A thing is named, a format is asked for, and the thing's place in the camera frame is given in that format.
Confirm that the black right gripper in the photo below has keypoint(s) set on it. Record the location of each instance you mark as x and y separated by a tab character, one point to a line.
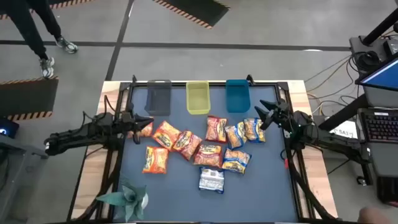
281	115

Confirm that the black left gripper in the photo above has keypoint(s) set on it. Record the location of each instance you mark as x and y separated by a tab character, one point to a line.
127	124

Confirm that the orange Maruchan ramen pack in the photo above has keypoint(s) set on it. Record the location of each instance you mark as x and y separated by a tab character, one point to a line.
147	130
155	160
166	136

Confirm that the blue yellow Maruchan ramen pack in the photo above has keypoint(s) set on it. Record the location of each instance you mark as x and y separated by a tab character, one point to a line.
234	137
236	160
254	130

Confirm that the blue plastic bin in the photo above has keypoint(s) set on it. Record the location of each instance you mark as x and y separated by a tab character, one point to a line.
237	96

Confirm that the red Maruchan ramen pack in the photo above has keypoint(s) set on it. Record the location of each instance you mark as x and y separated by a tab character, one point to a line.
216	129
208	155
188	145

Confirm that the silver blue Maruchan ramen pack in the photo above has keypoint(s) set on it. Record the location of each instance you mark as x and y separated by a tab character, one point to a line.
211	180

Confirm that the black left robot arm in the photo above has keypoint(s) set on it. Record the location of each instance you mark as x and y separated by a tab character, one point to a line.
77	137

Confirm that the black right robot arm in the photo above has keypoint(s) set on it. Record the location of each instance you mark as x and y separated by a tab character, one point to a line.
329	141

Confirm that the grey plastic bin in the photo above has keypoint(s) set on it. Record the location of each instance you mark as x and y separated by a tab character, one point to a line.
158	99

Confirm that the red tag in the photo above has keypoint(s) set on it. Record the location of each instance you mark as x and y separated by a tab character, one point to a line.
285	163

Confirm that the yellow plastic bin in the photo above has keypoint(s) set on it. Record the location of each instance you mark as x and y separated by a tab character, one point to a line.
198	98

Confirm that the black diagonal cart strut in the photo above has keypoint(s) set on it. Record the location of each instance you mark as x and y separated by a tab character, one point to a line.
342	113

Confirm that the green artificial succulent plant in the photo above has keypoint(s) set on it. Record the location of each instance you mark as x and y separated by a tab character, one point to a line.
130	199

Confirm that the white paper label sheet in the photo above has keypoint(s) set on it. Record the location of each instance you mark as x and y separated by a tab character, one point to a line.
346	130

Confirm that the blue table mat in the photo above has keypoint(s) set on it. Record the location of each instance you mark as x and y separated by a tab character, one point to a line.
264	193

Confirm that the person's shoe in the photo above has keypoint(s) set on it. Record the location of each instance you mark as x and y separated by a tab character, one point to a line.
66	46
47	67

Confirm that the grey stand base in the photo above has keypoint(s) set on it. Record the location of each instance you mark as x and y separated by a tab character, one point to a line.
357	46

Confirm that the laptop computer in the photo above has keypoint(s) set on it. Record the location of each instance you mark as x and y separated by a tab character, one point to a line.
381	99

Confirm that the black keyboard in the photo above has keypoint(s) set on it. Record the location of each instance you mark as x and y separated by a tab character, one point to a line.
381	126

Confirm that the black hazard-striped floor mat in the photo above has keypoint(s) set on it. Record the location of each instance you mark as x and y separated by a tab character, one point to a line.
66	1
199	11
28	98

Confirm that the black caster wheel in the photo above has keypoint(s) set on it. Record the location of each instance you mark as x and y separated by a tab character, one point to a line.
361	180

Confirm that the monitor with blue screen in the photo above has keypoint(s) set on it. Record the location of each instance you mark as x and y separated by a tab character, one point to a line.
382	77

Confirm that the black device with blue light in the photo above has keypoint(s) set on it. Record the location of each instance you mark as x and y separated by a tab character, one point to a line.
9	129

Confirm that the grey utility cart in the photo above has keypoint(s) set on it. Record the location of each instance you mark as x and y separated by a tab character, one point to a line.
18	174

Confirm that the black stand pole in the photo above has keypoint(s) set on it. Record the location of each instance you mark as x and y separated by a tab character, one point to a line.
381	28

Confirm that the person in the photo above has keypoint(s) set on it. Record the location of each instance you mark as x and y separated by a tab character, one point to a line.
28	31

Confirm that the person's hand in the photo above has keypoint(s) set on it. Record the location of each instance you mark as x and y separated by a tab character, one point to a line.
373	217

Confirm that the black aluminium table frame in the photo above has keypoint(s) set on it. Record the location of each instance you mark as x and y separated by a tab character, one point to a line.
264	84

